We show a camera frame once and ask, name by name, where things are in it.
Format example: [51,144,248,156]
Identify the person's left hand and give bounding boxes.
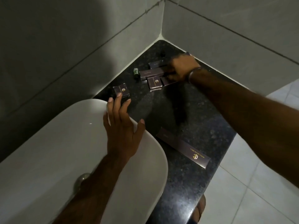
[103,92,146,159]

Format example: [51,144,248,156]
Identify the person's right hand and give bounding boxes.
[164,55,202,82]

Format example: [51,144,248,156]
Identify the person's left forearm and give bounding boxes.
[52,150,132,224]

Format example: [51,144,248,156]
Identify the person's right forearm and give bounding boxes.
[190,68,299,183]

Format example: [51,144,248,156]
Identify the small square brown box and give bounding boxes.
[147,76,164,92]
[113,84,130,99]

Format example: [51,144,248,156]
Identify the long brown toiletry box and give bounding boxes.
[156,127,211,170]
[139,68,169,81]

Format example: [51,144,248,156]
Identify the dark wristband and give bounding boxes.
[187,67,203,82]

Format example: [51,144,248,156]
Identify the metal sink drain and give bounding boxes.
[73,172,92,193]

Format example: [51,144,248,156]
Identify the white ceramic sink basin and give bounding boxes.
[0,98,169,224]

